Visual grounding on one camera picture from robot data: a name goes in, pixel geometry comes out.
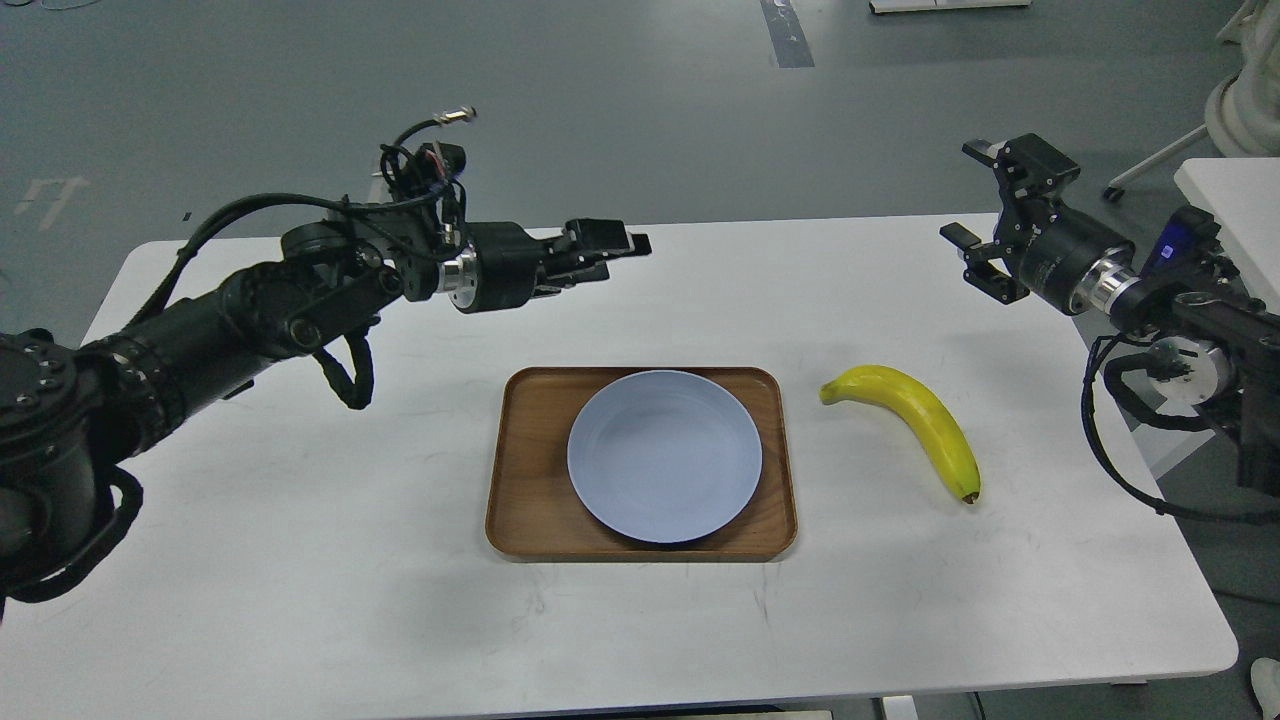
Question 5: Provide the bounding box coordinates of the white chair base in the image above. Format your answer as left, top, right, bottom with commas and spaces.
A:
1101, 1, 1279, 202

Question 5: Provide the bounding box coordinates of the white side table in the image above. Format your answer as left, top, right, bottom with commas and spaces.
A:
1174, 158, 1279, 314

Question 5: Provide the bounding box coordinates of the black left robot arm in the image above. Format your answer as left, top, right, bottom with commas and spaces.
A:
1, 106, 652, 603

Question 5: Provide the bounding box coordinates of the light blue plate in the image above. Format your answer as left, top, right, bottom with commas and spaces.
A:
566, 369, 764, 544

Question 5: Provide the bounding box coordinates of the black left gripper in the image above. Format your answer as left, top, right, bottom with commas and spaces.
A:
440, 219, 652, 314

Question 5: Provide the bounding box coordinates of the yellow banana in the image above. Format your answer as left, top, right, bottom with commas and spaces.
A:
818, 364, 983, 505

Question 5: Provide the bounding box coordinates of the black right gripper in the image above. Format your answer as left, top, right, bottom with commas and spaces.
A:
940, 133, 1135, 316

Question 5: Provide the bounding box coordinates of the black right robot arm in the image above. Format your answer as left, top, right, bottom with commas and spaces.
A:
940, 135, 1279, 527

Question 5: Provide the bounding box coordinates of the brown wooden tray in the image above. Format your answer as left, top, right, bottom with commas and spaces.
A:
485, 366, 797, 562

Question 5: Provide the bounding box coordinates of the white shoe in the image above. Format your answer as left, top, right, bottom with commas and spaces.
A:
1251, 657, 1280, 719

